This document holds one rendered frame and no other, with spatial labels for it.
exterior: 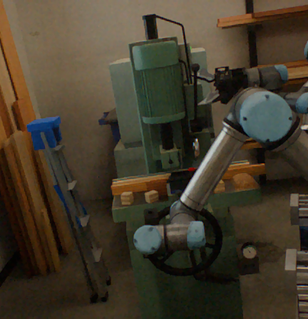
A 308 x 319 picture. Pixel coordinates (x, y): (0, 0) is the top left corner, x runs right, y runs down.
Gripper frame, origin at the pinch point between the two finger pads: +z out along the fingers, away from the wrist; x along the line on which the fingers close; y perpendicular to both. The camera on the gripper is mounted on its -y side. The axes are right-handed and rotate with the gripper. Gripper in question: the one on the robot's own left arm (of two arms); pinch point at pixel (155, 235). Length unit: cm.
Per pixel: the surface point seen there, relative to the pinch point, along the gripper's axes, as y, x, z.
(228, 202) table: -10.9, 28.8, 22.4
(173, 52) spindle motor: -69, 13, 3
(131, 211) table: -11.1, -10.1, 20.3
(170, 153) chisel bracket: -33.5, 7.9, 22.1
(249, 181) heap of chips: -18.5, 38.3, 22.0
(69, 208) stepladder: -24, -55, 95
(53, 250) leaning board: -2, -85, 154
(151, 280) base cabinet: 17.2, -6.0, 35.5
